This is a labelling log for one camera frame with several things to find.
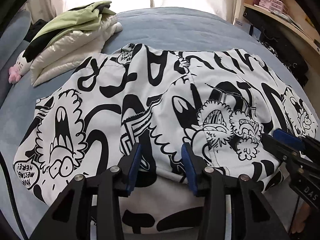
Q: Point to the upper blue pillow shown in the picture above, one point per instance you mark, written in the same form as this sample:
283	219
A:
14	34

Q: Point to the black garment near pillows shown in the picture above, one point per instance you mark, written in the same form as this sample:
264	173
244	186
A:
34	29

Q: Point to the green folded jacket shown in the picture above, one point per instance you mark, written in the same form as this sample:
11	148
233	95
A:
86	18

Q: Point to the black white graffiti jacket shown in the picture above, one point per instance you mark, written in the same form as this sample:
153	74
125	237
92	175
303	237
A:
221	103

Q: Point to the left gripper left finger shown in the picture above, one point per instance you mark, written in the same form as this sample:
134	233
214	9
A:
69	217

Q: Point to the hello kitty plush toy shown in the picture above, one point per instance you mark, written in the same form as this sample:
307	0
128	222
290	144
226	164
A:
19	69

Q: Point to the black clothes pile by shelf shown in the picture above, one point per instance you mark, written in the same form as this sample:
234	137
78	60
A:
275	41

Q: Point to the wooden curved shelf unit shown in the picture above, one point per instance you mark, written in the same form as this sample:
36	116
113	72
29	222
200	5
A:
291	19

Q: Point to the pink boxes on shelf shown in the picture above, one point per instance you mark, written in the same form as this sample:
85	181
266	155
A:
275	5

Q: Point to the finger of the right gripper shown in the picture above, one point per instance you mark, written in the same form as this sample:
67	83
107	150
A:
288	139

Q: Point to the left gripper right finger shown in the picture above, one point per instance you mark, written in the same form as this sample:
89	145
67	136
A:
233	207

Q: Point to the white shiny puffer jacket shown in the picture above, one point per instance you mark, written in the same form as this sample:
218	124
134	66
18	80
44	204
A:
71	49

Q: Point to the blue bed sheet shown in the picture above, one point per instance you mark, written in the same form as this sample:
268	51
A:
160	28

